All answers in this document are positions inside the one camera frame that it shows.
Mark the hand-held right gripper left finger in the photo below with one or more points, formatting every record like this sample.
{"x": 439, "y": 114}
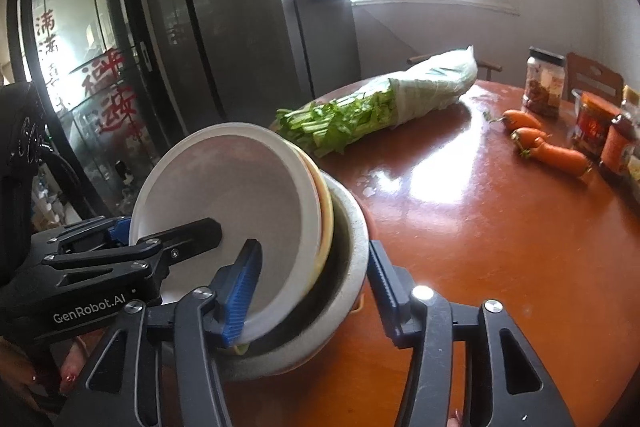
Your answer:
{"x": 240, "y": 297}

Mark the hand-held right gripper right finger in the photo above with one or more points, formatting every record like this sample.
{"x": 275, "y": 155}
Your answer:
{"x": 392, "y": 297}

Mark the person's left hand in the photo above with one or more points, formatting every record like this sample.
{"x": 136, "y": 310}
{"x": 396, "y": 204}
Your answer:
{"x": 75, "y": 364}

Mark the glass door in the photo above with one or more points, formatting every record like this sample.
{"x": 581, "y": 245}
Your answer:
{"x": 85, "y": 57}

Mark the yellow bowl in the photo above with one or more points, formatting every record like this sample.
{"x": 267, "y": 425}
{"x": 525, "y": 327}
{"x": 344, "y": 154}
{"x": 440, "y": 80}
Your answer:
{"x": 325, "y": 227}

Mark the wooden chair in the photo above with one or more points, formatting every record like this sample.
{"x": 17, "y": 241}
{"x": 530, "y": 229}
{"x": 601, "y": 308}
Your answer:
{"x": 595, "y": 74}

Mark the red-lidded sauce jar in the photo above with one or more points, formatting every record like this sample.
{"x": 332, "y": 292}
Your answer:
{"x": 595, "y": 124}

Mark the black-lidded pickle jar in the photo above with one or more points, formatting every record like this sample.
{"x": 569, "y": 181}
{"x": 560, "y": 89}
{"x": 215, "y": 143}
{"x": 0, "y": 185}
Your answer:
{"x": 544, "y": 82}

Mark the celery in plastic bag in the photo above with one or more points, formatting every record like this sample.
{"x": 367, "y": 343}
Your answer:
{"x": 425, "y": 82}

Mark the large carrot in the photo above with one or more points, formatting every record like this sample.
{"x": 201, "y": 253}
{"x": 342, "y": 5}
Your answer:
{"x": 560, "y": 158}

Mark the large steel bowl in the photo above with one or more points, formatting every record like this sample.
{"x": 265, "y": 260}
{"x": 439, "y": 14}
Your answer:
{"x": 300, "y": 357}

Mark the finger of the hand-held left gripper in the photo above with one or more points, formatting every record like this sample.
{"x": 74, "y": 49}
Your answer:
{"x": 120, "y": 229}
{"x": 192, "y": 232}

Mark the red paper noodle cup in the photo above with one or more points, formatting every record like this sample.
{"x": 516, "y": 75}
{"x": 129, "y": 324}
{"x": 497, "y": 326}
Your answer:
{"x": 225, "y": 187}

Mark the person's right hand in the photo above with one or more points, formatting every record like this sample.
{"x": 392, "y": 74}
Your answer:
{"x": 455, "y": 419}

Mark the grey refrigerator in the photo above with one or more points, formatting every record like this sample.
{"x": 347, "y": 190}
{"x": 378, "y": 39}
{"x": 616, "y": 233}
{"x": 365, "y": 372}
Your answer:
{"x": 240, "y": 7}

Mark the dark sauce jar red label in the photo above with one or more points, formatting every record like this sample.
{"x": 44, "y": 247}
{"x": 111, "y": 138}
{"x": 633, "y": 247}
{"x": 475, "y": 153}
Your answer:
{"x": 617, "y": 144}

